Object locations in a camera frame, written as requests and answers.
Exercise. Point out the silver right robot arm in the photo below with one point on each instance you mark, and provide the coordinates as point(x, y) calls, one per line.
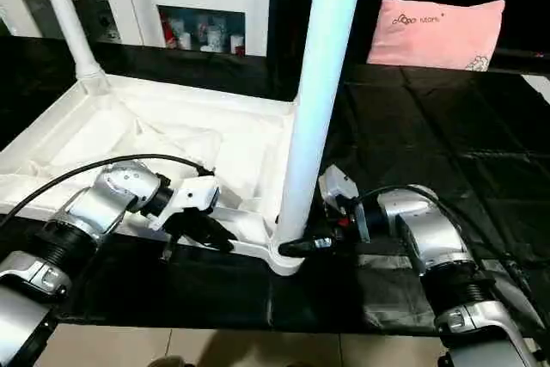
point(434, 242)

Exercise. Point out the white plastic table leg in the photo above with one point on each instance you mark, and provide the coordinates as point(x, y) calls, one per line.
point(322, 83)
point(69, 19)

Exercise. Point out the pink pillow with print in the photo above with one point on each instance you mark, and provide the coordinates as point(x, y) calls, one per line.
point(434, 34)

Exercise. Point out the white jar with red base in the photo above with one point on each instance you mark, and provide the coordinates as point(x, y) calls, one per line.
point(236, 44)

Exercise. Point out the dark left robot foot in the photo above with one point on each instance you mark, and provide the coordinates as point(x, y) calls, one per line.
point(169, 360)

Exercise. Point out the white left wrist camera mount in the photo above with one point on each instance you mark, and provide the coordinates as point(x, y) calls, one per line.
point(189, 197)

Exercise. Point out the red and white carton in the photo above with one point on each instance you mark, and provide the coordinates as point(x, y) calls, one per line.
point(167, 34)

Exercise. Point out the white flat board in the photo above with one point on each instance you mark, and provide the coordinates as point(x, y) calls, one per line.
point(538, 85)

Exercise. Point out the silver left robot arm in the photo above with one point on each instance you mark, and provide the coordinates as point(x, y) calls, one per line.
point(99, 208)

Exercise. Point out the black work mat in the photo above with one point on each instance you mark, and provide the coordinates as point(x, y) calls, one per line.
point(429, 126)

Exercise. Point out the white plastic table top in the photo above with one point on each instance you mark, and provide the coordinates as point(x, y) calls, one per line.
point(172, 126)

